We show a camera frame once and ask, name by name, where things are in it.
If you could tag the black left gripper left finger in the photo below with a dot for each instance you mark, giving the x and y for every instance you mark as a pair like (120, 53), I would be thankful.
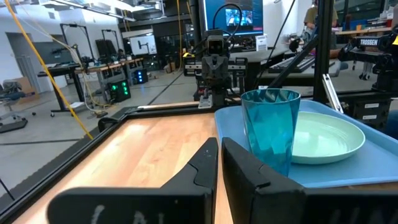
(140, 207)

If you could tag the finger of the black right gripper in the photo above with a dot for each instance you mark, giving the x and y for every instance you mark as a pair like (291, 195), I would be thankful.
(206, 99)
(222, 98)

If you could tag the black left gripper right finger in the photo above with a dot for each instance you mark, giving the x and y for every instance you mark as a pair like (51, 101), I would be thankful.
(280, 205)

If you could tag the teal faceted plastic cup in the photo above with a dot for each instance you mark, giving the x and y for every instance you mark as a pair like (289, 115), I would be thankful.
(270, 130)

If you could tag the pale green plate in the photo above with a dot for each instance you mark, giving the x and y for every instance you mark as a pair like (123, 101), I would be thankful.
(326, 137)

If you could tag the black Trossen labelled robot arm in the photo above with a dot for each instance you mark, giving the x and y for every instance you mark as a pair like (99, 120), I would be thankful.
(384, 60)

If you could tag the blue plastic tray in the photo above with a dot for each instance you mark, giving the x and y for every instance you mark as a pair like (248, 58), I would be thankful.
(357, 174)

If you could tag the grey desk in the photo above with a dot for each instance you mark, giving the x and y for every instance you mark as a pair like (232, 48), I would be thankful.
(248, 54)

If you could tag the white sign card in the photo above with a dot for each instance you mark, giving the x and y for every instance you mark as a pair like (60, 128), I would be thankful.
(261, 43)

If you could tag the computer monitor blue screen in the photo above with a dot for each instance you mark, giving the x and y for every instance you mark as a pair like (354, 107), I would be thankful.
(255, 18)

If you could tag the computer case blue lights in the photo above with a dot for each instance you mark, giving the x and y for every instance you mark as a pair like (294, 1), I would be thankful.
(140, 76)

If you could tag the white display screen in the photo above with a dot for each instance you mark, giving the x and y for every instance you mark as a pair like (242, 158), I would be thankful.
(143, 45)

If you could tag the black keyboard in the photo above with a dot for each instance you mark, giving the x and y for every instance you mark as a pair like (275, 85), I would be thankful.
(298, 67)

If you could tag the computer case green lights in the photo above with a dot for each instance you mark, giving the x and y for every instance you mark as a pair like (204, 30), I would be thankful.
(119, 91)

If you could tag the wooden workbench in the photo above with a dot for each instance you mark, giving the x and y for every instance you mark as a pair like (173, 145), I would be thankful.
(109, 67)

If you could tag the person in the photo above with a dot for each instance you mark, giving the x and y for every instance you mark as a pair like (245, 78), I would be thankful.
(309, 15)

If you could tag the black box white labels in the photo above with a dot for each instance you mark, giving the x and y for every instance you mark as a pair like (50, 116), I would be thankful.
(370, 112)

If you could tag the black desk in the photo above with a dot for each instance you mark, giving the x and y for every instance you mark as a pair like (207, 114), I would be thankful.
(60, 70)

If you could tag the grey rolling office chair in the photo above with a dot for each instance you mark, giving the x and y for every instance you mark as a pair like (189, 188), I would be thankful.
(12, 105)

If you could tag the cardboard box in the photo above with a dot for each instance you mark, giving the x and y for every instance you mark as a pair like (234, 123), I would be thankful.
(26, 87)

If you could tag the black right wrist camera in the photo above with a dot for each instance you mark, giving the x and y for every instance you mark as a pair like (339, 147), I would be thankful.
(215, 45)

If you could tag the black diagonal frame strut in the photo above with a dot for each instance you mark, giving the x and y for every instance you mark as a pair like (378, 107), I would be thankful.
(280, 76)

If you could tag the black metal frame stand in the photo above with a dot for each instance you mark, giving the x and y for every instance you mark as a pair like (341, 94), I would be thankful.
(85, 40)
(116, 40)

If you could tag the silver metal bracket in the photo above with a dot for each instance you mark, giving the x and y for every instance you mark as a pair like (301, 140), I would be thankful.
(332, 93)

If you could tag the black vertical frame post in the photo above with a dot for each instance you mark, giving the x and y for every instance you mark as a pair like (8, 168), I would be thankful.
(324, 46)

